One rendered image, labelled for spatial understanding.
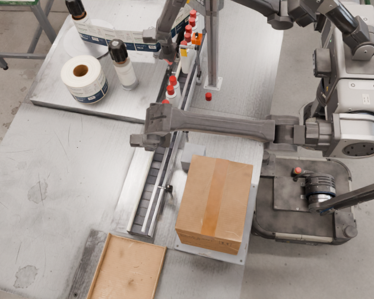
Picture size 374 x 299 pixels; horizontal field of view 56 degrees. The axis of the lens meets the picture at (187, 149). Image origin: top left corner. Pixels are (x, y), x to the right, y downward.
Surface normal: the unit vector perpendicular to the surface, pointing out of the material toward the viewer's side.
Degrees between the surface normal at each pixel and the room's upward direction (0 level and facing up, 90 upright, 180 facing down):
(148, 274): 0
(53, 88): 0
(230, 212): 0
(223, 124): 28
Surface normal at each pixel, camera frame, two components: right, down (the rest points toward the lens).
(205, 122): 0.24, -0.08
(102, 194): -0.07, -0.44
